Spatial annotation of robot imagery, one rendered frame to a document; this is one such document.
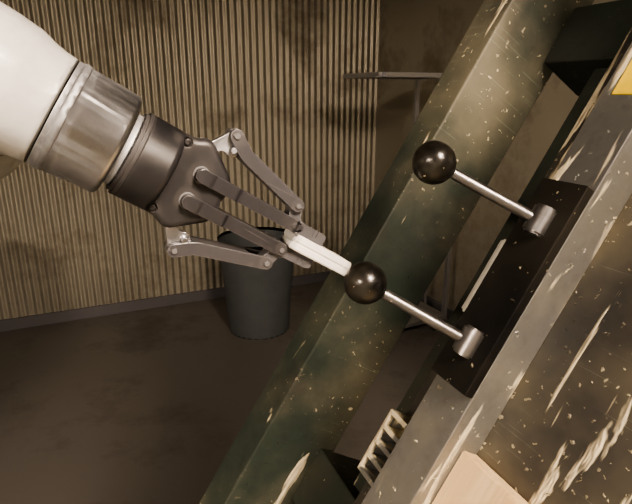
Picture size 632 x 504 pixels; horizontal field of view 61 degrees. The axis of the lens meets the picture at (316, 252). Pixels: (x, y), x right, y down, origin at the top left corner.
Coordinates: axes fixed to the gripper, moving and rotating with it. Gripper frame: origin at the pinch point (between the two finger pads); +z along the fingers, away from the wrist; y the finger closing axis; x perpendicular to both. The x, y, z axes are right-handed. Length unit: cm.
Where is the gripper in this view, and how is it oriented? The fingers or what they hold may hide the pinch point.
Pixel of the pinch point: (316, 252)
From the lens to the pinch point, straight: 53.6
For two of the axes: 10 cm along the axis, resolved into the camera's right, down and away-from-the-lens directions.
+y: -4.9, 8.7, 0.5
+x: 3.8, 2.7, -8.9
